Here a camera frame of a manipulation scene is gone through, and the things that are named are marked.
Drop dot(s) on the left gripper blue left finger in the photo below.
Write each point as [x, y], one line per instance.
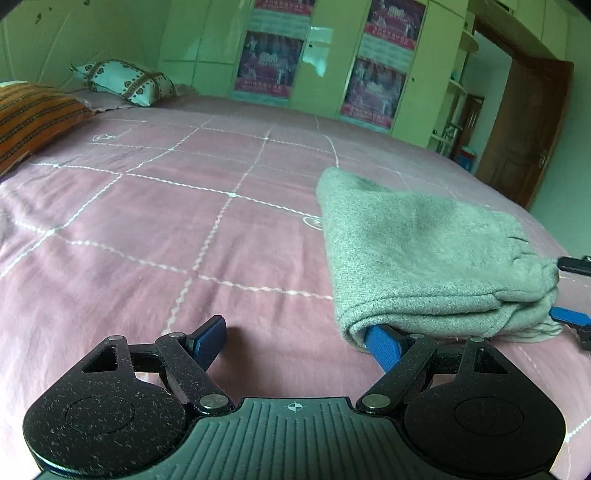
[186, 359]

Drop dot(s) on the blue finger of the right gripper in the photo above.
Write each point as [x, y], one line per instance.
[570, 317]
[576, 266]

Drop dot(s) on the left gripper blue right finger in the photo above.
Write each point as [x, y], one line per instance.
[405, 359]

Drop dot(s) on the grey pants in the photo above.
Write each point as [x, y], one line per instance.
[431, 265]

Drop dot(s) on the brown wooden door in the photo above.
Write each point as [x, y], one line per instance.
[528, 123]

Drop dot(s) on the white corner shelf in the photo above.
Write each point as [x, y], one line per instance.
[447, 128]

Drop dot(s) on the white patterned pillow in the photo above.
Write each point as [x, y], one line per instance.
[137, 85]

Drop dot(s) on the white wardrobe with posters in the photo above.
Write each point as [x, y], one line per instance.
[382, 65]

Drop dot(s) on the orange striped pillow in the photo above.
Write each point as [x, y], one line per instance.
[32, 116]

